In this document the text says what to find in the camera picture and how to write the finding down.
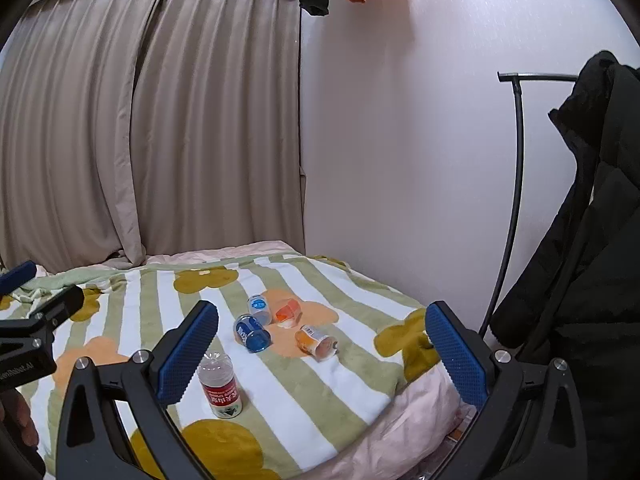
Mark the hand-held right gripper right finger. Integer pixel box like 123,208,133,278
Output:
425,301,588,480

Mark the clear cup red label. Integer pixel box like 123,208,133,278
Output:
196,351,244,419

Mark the orange translucent cup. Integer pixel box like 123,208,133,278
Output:
274,298,303,329

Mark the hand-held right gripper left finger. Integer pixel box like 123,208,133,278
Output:
54,300,219,480

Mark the person's left hand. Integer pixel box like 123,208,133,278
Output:
0,389,40,461

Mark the dark blue cup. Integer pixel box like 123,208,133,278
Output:
234,314,272,353

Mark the beige curtain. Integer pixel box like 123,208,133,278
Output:
0,0,307,276

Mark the black padded jacket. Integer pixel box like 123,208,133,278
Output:
490,51,640,480

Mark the striped flower blanket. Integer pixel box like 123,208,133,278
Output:
0,255,442,480

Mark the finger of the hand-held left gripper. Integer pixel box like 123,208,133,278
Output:
25,285,85,348
0,261,37,297

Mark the black clothes rack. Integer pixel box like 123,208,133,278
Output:
479,72,579,341

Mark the clear cup blue label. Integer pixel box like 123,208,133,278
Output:
247,294,271,326

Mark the clear cup orange label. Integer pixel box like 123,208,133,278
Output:
295,325,338,362

